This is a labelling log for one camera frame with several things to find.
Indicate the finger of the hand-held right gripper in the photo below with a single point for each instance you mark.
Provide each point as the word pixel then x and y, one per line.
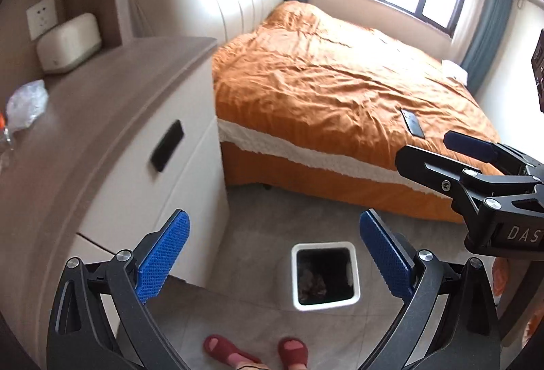
pixel 467 144
pixel 425 166

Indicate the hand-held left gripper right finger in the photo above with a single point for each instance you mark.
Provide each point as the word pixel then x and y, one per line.
pixel 384 255

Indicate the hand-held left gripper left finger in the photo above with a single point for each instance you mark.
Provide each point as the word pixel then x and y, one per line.
pixel 165 255

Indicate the white square trash bin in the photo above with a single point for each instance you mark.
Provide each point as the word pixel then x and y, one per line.
pixel 325 246

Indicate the white plastic bag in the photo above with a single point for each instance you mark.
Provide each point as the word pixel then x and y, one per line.
pixel 26 104

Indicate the black smartphone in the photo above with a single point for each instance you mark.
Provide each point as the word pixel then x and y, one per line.
pixel 412 123

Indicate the orange patterned cloth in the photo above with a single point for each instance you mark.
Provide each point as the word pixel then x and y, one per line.
pixel 502 280

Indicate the crumpled brown paper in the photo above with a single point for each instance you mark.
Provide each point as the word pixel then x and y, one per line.
pixel 312 285

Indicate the black device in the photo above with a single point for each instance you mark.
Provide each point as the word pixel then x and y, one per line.
pixel 539 72

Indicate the red slipper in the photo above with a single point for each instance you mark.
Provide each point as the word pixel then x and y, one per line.
pixel 223 346
pixel 293 353

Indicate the bed with orange cover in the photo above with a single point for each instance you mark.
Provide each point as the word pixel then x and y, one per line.
pixel 331 85

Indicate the beige nightstand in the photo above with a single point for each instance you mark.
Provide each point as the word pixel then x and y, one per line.
pixel 85 132

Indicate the white mattress pad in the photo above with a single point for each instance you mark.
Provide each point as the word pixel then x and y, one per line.
pixel 263 144

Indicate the cream tissue box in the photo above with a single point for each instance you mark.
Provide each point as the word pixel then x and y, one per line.
pixel 68 42

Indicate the white wall socket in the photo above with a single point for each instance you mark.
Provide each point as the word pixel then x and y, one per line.
pixel 41 17

